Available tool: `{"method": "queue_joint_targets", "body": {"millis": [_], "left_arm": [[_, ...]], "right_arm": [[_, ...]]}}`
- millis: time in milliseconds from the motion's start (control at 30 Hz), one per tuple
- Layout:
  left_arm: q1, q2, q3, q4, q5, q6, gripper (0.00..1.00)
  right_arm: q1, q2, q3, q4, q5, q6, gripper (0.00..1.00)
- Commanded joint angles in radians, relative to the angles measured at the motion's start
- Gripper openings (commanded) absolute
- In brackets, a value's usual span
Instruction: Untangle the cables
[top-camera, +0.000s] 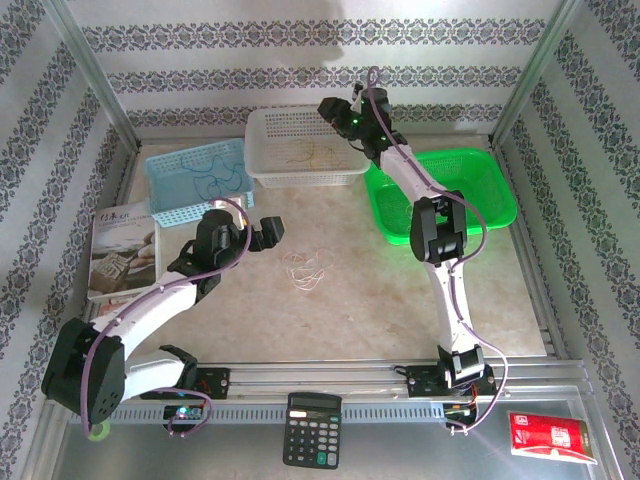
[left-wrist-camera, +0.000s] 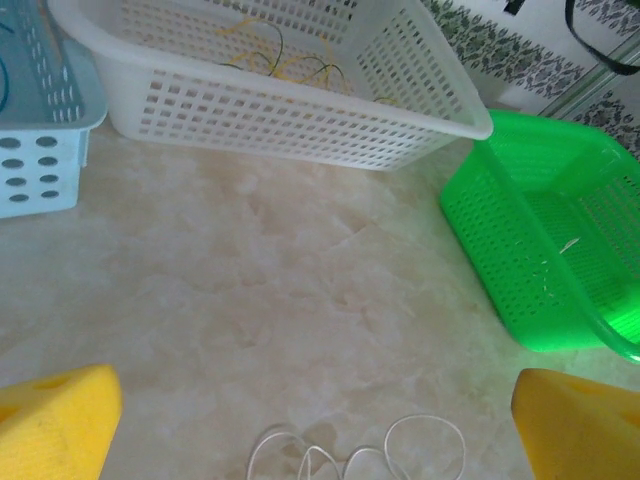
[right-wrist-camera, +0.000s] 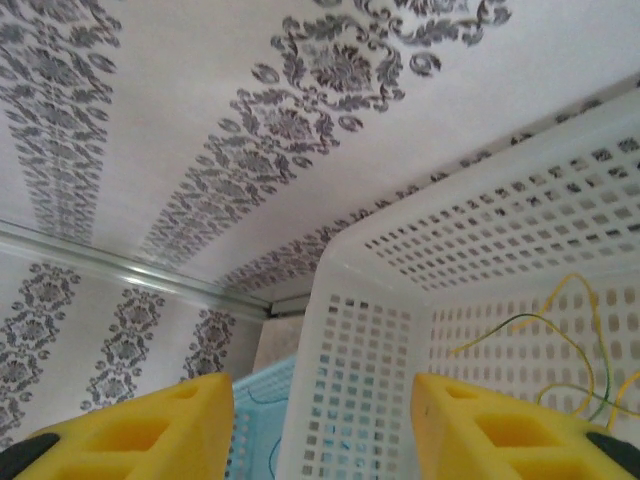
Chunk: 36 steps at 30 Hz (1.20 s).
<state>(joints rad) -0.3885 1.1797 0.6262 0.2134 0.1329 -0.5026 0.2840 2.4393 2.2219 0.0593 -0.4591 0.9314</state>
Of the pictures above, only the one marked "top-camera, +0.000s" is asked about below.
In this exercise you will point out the red foil packet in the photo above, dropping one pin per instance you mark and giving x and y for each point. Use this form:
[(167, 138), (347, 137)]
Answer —
[(545, 437)]

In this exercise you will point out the left controller board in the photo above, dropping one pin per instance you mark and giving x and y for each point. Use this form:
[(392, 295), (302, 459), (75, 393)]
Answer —
[(182, 412)]

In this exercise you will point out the aluminium frame post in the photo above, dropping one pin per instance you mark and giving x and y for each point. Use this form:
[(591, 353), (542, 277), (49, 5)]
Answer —
[(540, 60), (90, 70)]

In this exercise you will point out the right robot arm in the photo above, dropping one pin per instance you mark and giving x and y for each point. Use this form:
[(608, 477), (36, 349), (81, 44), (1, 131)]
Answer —
[(450, 300)]

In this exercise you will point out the aluminium mounting rail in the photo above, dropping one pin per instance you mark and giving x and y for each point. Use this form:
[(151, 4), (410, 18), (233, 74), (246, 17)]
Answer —
[(310, 375)]

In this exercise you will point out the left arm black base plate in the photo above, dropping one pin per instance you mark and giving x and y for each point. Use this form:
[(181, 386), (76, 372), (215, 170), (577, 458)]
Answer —
[(220, 382)]

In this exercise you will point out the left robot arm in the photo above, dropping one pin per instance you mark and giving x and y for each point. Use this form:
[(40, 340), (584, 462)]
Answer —
[(150, 310)]

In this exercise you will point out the picture book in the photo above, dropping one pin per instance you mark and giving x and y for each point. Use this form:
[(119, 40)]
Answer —
[(125, 250)]

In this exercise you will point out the controller board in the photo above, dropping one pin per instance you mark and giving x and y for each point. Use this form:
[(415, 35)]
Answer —
[(182, 412), (457, 411)]

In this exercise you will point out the green plastic basket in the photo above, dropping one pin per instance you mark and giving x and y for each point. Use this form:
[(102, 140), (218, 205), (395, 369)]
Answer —
[(490, 185)]

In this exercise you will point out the pink paper packet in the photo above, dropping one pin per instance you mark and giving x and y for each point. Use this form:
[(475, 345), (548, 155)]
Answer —
[(112, 309)]

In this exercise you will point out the light blue plastic basket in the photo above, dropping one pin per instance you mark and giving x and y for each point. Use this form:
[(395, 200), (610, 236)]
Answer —
[(165, 175)]

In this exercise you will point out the right controller board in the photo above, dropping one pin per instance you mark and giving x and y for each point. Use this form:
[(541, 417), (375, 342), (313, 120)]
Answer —
[(457, 411)]

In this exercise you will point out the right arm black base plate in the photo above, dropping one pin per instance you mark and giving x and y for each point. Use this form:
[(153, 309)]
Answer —
[(420, 382)]

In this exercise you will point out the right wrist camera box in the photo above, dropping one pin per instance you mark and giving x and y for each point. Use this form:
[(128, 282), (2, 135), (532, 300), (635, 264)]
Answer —
[(357, 92)]

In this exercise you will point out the black desk calculator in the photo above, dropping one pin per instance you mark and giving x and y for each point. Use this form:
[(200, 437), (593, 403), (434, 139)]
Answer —
[(312, 435)]

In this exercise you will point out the green tape roll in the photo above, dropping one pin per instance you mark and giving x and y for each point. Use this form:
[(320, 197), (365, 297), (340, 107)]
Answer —
[(107, 431)]

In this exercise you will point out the white plastic basket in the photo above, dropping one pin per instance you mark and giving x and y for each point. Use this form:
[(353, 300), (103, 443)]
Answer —
[(270, 150)]

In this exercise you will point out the pile of rubber bands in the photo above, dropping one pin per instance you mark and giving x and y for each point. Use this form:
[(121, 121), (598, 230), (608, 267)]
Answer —
[(300, 284)]

